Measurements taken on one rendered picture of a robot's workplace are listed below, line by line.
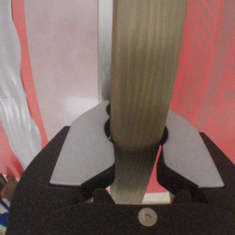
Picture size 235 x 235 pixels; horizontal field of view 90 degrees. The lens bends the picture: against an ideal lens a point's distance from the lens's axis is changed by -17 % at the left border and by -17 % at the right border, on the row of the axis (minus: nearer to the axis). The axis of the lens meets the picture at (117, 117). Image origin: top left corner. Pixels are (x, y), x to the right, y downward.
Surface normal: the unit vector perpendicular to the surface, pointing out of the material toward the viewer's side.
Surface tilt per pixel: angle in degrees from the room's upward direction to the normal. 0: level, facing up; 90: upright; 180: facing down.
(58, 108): 0
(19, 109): 33
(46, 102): 0
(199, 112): 0
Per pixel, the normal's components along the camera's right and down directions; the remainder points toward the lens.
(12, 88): 0.47, 0.34
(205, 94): -0.04, 0.50
